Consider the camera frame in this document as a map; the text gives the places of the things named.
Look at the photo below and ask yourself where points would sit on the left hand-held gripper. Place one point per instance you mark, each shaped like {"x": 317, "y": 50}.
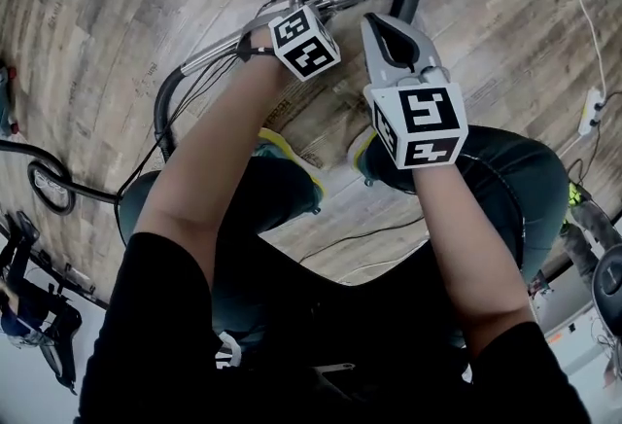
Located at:
{"x": 302, "y": 45}

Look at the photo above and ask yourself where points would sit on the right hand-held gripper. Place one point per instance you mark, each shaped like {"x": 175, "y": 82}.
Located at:
{"x": 423, "y": 120}

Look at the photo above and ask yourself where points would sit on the blue red vacuum cleaner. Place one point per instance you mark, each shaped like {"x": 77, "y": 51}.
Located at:
{"x": 6, "y": 111}

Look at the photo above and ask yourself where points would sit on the person's left forearm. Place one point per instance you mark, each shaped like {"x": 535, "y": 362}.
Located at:
{"x": 209, "y": 159}

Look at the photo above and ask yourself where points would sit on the person's right forearm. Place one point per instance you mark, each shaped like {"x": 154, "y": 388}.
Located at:
{"x": 461, "y": 242}

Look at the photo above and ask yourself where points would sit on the person's right yellow-trimmed shoe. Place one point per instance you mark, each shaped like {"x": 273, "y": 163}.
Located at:
{"x": 362, "y": 155}

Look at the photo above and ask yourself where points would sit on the person's yellow-trimmed shoe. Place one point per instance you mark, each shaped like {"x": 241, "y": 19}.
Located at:
{"x": 273, "y": 147}
{"x": 362, "y": 155}

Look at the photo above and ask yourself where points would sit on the person's left yellow-trimmed shoe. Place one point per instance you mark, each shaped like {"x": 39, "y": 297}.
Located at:
{"x": 273, "y": 147}

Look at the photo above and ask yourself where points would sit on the person's right leg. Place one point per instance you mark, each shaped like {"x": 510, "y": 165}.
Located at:
{"x": 510, "y": 179}

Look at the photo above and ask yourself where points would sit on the person's leg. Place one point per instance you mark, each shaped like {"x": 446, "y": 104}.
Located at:
{"x": 588, "y": 230}
{"x": 510, "y": 179}
{"x": 282, "y": 191}

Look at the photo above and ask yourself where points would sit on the person's left leg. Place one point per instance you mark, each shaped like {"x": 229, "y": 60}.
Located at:
{"x": 282, "y": 191}

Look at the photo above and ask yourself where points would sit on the white power strip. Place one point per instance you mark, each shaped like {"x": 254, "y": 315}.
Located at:
{"x": 592, "y": 113}

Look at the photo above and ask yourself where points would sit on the black office chair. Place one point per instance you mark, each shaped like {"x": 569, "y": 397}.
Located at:
{"x": 610, "y": 281}

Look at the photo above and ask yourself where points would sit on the person's black shirt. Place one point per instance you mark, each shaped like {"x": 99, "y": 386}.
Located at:
{"x": 160, "y": 339}

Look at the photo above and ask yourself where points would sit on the black folded stand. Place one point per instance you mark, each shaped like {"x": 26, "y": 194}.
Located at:
{"x": 63, "y": 320}

